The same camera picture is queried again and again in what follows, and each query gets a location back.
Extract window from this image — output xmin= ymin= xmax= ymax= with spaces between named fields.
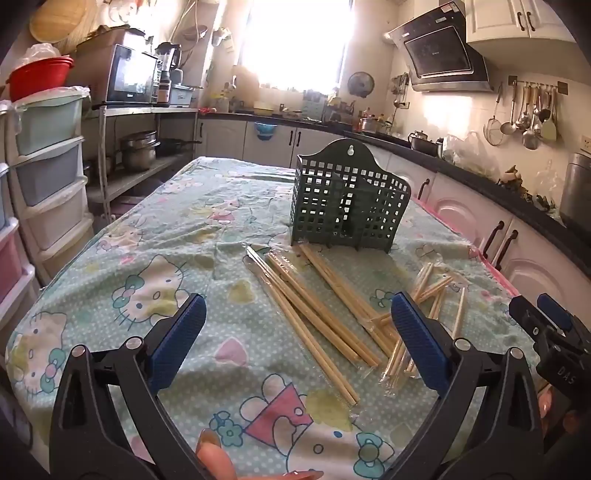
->
xmin=238 ymin=0 xmax=354 ymax=93

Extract long bamboo chopsticks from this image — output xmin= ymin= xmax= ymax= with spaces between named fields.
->
xmin=298 ymin=242 xmax=402 ymax=358
xmin=264 ymin=251 xmax=382 ymax=369
xmin=245 ymin=246 xmax=361 ymax=407

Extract grey metal appliance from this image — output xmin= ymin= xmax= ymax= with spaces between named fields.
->
xmin=560 ymin=152 xmax=591 ymax=223

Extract green plastic utensil basket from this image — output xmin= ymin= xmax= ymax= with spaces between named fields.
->
xmin=290 ymin=137 xmax=413 ymax=254

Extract red plastic basin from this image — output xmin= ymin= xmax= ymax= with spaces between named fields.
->
xmin=7 ymin=55 xmax=75 ymax=102

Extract row of hanging kitchen utensils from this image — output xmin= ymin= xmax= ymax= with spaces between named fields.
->
xmin=483 ymin=75 xmax=570 ymax=151

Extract white plastic bag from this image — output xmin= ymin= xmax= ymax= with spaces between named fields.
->
xmin=21 ymin=43 xmax=61 ymax=61

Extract pile of short chopsticks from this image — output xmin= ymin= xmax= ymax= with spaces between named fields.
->
xmin=367 ymin=261 xmax=468 ymax=398

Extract pink plastic drawer cabinet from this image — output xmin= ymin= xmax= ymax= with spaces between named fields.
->
xmin=0 ymin=104 xmax=40 ymax=324

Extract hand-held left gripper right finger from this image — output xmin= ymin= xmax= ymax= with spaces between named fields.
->
xmin=383 ymin=292 xmax=544 ymax=480

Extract cartoon printed tablecloth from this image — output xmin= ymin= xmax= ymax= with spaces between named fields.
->
xmin=7 ymin=156 xmax=541 ymax=480

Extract white wall cabinet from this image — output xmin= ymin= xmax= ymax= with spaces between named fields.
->
xmin=464 ymin=0 xmax=578 ymax=46

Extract black range hood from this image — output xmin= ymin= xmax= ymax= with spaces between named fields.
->
xmin=385 ymin=1 xmax=492 ymax=94

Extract steel shelf table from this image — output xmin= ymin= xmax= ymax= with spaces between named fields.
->
xmin=90 ymin=104 xmax=200 ymax=217

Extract blender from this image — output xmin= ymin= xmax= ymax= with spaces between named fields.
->
xmin=155 ymin=41 xmax=184 ymax=106

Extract black microwave oven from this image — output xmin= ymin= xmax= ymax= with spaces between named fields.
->
xmin=105 ymin=44 xmax=160 ymax=104

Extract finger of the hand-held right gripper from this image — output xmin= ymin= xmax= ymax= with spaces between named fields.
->
xmin=509 ymin=296 xmax=551 ymax=354
xmin=537 ymin=294 xmax=574 ymax=334

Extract pastel plastic drawer cabinet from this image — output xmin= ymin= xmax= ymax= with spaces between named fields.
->
xmin=11 ymin=87 xmax=93 ymax=287

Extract clear plastic bag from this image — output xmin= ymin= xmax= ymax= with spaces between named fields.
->
xmin=441 ymin=131 xmax=488 ymax=168

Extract round wooden board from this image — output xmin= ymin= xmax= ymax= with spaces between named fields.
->
xmin=30 ymin=0 xmax=100 ymax=46

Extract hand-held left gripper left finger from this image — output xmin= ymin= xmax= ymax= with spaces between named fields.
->
xmin=48 ymin=293 xmax=208 ymax=480

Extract light blue storage box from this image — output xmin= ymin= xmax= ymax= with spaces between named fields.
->
xmin=168 ymin=84 xmax=200 ymax=108

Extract black frying pan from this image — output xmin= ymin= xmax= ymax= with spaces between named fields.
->
xmin=156 ymin=137 xmax=202 ymax=157

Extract person's left hand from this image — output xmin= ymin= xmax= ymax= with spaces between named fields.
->
xmin=196 ymin=428 xmax=325 ymax=480

